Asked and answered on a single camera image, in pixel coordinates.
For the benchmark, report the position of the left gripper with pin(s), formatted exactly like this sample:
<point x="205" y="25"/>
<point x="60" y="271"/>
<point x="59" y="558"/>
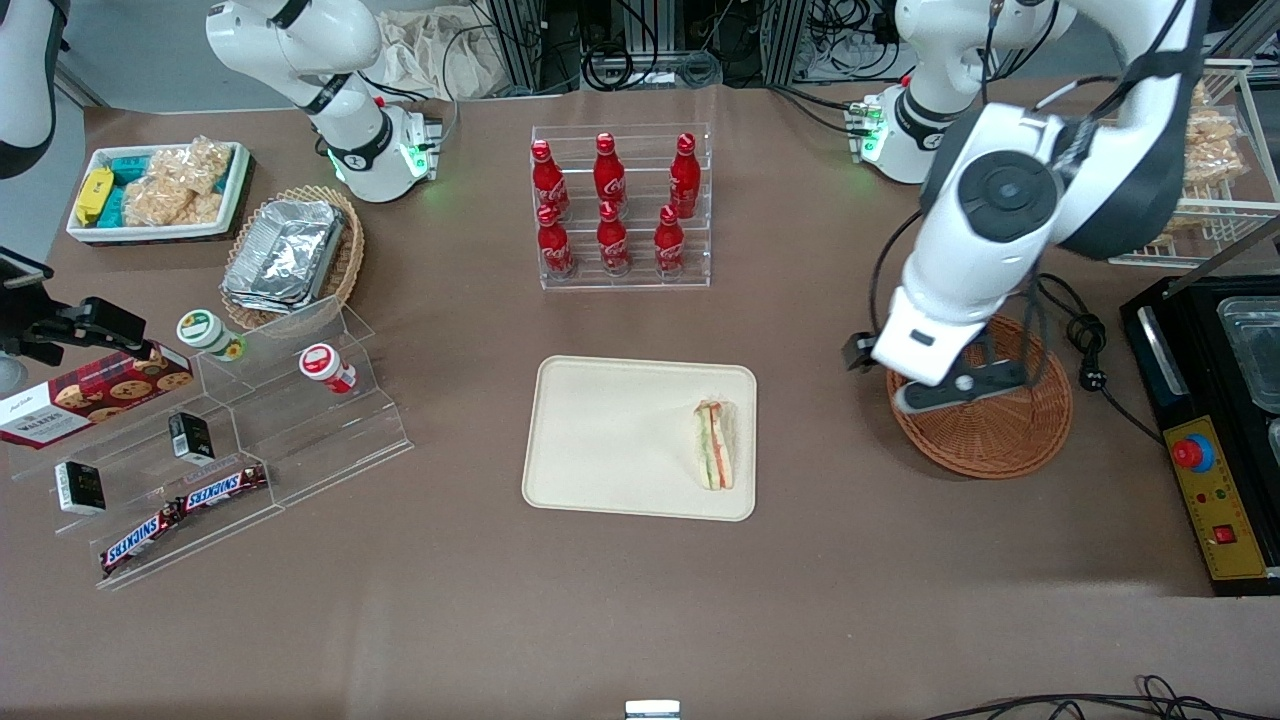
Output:
<point x="858" y="351"/>

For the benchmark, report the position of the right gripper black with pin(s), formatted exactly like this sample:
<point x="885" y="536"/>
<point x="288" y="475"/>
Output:
<point x="52" y="328"/>

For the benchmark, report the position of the triangle sandwich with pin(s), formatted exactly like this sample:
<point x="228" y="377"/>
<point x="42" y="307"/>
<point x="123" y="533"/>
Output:
<point x="715" y="445"/>

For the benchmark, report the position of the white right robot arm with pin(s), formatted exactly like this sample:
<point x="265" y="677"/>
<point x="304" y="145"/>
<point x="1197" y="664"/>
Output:
<point x="350" y="150"/>

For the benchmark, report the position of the round brown wicker basket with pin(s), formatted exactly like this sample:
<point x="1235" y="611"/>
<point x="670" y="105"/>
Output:
<point x="1000" y="440"/>

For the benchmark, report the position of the oval light wicker basket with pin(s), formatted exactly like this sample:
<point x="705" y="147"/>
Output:
<point x="350" y="255"/>

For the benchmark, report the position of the beige plastic tray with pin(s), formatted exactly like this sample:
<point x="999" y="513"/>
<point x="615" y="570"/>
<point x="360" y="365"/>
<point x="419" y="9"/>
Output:
<point x="620" y="438"/>

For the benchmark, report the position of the red tartan cookie box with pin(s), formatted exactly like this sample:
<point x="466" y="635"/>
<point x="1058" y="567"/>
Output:
<point x="90" y="400"/>

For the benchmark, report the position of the green lid yogurt cup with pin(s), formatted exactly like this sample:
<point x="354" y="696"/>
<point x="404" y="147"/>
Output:
<point x="205" y="332"/>

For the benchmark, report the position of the white rectangular snack bin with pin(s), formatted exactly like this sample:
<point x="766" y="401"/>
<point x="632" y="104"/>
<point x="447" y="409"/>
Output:
<point x="150" y="232"/>

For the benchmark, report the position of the teal snack packet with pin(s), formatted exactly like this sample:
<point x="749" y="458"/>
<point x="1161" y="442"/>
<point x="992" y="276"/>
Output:
<point x="130" y="168"/>
<point x="114" y="208"/>

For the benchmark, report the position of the clear bag of rice crackers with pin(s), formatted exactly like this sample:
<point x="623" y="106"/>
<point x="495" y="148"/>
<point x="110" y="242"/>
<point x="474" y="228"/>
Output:
<point x="195" y="165"/>
<point x="165" y="205"/>

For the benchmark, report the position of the yellow snack packet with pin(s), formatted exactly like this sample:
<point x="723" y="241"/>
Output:
<point x="93" y="195"/>

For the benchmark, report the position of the small black carton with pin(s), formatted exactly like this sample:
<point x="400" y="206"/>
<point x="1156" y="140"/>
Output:
<point x="80" y="487"/>
<point x="190" y="438"/>

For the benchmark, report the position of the stacked aluminium foil containers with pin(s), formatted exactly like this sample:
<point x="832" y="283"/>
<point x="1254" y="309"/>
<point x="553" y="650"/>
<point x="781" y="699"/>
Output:
<point x="285" y="255"/>

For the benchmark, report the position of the Snickers chocolate bar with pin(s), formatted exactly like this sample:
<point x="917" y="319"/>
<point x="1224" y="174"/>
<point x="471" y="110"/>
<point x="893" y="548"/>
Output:
<point x="140" y="540"/>
<point x="222" y="488"/>

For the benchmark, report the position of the red lid yogurt cup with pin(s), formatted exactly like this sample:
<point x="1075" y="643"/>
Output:
<point x="325" y="366"/>

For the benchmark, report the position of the clear acrylic step display stand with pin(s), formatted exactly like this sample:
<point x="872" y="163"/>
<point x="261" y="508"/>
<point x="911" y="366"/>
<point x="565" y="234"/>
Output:
<point x="300" y="440"/>

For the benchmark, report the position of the red cola bottle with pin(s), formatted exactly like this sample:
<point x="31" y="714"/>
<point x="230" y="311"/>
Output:
<point x="548" y="180"/>
<point x="609" y="172"/>
<point x="669" y="243"/>
<point x="685" y="175"/>
<point x="612" y="242"/>
<point x="555" y="245"/>

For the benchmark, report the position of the clear acrylic bottle rack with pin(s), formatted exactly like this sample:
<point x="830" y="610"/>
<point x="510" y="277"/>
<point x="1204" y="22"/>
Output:
<point x="640" y="180"/>

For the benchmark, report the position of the black appliance housing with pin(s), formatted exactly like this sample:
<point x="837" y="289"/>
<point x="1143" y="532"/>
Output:
<point x="1200" y="350"/>

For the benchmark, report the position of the clear plastic container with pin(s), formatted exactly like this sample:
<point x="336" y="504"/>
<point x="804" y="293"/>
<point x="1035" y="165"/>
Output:
<point x="1255" y="350"/>

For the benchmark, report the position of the crumpled beige cloth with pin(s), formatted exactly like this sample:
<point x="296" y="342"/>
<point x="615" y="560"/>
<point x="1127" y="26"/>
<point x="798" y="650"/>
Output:
<point x="430" y="55"/>

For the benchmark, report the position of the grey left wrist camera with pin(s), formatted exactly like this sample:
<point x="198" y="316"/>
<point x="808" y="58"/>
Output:
<point x="950" y="392"/>

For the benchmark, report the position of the black bracket with white edge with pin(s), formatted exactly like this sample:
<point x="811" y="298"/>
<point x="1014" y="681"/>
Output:
<point x="22" y="270"/>

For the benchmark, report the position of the aluminium profile frame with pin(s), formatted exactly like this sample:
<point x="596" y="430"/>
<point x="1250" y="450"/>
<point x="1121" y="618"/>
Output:
<point x="525" y="45"/>

